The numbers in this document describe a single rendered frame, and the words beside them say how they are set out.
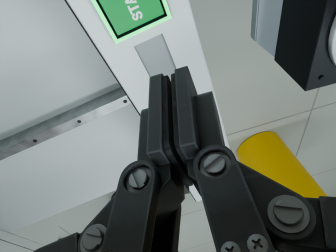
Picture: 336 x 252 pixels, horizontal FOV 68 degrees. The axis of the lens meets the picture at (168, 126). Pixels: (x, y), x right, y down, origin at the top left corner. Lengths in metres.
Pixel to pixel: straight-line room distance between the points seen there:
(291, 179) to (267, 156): 0.24
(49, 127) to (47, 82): 0.08
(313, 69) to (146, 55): 0.27
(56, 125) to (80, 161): 0.15
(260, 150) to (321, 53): 1.67
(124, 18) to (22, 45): 0.22
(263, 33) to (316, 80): 0.12
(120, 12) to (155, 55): 0.06
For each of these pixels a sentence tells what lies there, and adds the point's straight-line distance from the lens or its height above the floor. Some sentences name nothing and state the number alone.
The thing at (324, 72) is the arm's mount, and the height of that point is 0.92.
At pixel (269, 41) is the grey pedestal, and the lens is 0.49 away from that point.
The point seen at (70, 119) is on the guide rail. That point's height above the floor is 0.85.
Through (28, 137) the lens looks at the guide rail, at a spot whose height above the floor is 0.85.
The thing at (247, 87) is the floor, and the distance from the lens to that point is 1.74.
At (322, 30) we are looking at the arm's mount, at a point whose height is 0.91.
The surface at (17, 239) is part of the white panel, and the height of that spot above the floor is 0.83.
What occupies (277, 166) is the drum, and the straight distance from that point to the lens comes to 1.97.
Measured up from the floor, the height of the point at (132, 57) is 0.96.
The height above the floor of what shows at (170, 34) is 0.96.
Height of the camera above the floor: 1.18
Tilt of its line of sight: 43 degrees down
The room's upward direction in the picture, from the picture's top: 163 degrees clockwise
